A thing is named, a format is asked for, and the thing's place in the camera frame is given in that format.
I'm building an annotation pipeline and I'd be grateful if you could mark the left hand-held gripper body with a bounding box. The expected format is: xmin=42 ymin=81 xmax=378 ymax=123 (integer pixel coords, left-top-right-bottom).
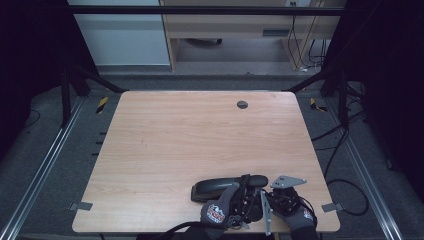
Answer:
xmin=231 ymin=184 xmax=273 ymax=237

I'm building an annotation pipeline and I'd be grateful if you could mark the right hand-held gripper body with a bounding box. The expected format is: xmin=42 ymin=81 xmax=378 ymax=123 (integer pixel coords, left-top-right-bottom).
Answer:
xmin=265 ymin=175 xmax=308 ymax=217

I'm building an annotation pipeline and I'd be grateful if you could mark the person's right hand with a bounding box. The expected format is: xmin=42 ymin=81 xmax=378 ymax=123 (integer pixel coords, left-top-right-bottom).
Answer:
xmin=272 ymin=203 xmax=318 ymax=233

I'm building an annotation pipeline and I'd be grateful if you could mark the grey tape piece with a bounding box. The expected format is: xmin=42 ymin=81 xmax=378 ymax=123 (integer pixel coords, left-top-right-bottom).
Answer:
xmin=67 ymin=201 xmax=94 ymax=212
xmin=321 ymin=202 xmax=345 ymax=213

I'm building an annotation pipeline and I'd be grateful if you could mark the yellow black floor tape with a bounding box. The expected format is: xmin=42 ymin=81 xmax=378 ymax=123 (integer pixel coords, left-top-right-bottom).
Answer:
xmin=95 ymin=96 xmax=110 ymax=115
xmin=309 ymin=97 xmax=328 ymax=113

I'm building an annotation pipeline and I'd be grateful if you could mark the black metal stand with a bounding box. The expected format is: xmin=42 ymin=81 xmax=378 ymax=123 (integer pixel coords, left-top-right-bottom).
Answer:
xmin=60 ymin=64 xmax=129 ymax=128
xmin=282 ymin=65 xmax=351 ymax=129

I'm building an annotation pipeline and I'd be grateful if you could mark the light wooden desk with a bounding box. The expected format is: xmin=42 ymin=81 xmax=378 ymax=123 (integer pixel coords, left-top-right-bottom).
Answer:
xmin=159 ymin=0 xmax=348 ymax=72

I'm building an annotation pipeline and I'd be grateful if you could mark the dark curtain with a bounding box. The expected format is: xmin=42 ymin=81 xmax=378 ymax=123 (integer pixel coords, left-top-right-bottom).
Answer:
xmin=0 ymin=0 xmax=100 ymax=160
xmin=322 ymin=0 xmax=424 ymax=196

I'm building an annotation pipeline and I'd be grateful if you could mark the white cabinet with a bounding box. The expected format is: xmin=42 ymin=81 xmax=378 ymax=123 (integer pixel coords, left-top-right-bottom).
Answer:
xmin=67 ymin=0 xmax=172 ymax=67

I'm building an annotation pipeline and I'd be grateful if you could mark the black looped floor cable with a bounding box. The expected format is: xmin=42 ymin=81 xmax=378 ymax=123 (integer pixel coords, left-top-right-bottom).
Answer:
xmin=323 ymin=128 xmax=370 ymax=217

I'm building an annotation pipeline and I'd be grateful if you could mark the metal floor rail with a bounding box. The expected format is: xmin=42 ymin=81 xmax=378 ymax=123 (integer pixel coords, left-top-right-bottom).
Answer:
xmin=0 ymin=97 xmax=85 ymax=240
xmin=324 ymin=98 xmax=406 ymax=240

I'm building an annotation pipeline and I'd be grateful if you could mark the black straight floor cable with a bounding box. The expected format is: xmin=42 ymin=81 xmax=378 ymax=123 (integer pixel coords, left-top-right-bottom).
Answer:
xmin=311 ymin=109 xmax=366 ymax=143

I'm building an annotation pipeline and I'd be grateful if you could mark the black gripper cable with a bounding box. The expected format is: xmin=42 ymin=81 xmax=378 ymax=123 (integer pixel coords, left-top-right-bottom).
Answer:
xmin=151 ymin=221 xmax=203 ymax=240

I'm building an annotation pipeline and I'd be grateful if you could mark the black hanging cable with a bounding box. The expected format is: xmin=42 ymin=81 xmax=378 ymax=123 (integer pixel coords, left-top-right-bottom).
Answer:
xmin=287 ymin=2 xmax=329 ymax=72

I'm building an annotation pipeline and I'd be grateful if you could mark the black horizontal frame bar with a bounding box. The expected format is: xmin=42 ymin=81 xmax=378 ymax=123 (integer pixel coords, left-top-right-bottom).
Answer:
xmin=68 ymin=5 xmax=346 ymax=16

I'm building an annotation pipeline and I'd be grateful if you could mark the thin black floor cable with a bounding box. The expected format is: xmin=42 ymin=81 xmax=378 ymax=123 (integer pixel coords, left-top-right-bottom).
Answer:
xmin=21 ymin=109 xmax=42 ymax=130

